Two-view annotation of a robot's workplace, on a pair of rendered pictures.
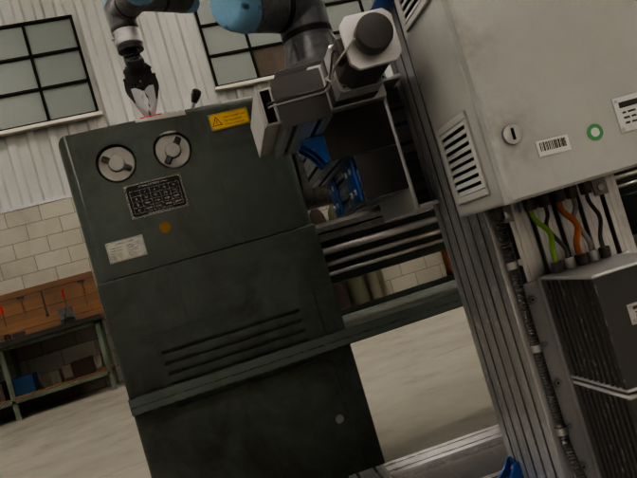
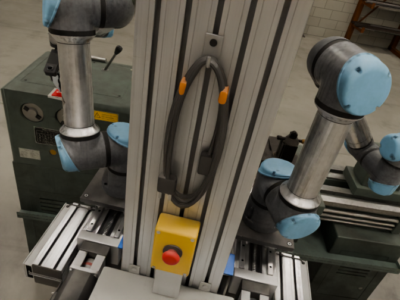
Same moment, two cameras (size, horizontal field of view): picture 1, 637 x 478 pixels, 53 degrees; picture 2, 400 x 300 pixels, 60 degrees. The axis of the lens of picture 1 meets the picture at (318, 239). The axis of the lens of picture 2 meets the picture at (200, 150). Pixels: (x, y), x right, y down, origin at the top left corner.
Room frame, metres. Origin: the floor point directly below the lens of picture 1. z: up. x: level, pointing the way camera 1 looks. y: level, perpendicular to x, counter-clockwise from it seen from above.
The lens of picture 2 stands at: (0.59, -0.51, 2.00)
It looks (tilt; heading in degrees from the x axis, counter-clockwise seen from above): 35 degrees down; 11
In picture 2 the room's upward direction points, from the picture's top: 11 degrees clockwise
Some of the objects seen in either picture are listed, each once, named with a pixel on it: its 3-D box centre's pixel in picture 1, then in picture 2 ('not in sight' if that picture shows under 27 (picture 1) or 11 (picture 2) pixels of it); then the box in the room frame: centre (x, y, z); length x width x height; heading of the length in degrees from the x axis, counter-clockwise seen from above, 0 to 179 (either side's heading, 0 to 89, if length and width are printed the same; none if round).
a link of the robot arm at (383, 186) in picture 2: not in sight; (384, 171); (1.54, -0.88, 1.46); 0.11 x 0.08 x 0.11; 29
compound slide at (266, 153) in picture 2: not in sight; (278, 161); (2.13, -0.64, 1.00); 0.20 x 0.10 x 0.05; 104
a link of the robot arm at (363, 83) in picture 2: not in sight; (317, 153); (1.39, -0.66, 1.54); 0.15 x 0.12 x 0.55; 29
